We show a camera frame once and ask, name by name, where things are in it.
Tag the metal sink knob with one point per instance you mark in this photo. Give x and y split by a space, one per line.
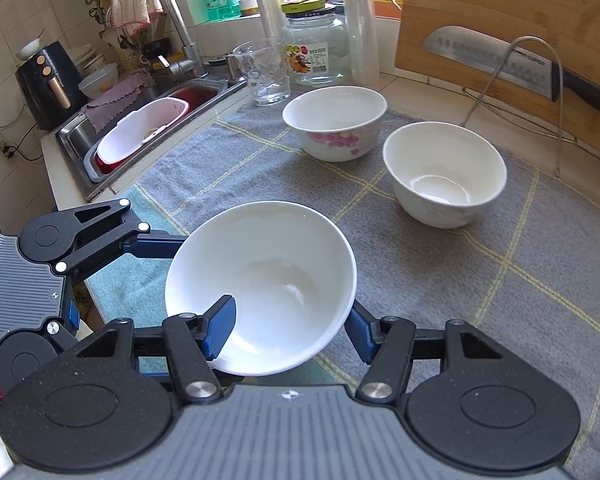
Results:
233 67

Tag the metal kitchen faucet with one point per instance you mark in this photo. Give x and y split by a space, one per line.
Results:
177 20

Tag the small white dish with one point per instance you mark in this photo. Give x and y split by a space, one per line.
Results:
29 50

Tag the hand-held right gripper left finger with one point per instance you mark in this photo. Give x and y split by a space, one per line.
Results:
220 325

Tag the tall plastic wrap roll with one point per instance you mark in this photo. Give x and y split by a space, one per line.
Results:
360 20

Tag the white pink basin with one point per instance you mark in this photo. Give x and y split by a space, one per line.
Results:
135 130

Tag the pink white dishcloth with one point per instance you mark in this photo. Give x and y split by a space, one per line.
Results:
130 7

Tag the clear drinking glass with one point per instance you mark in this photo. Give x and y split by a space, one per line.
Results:
265 75

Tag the stainless steel sink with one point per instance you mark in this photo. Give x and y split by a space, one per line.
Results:
80 135

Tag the white plastic bowl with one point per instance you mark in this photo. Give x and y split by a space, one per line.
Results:
97 82

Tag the purple cleaning cloth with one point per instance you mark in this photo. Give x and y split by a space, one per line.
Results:
115 100

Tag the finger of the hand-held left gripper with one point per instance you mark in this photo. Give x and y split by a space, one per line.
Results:
155 247
71 310

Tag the bamboo cutting board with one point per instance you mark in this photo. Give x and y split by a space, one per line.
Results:
480 0

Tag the grey checked dish towel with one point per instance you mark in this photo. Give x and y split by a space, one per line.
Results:
430 285

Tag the white bowl pink flowers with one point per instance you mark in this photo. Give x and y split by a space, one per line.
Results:
280 270
330 110

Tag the black air fryer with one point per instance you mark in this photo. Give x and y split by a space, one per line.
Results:
40 90

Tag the red basin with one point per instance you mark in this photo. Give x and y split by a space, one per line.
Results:
195 97

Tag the plain white bowl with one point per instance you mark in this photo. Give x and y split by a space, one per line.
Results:
430 150

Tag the wall power socket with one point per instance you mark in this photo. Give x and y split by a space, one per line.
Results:
2 146

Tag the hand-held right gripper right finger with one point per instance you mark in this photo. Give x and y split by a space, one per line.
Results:
357 330

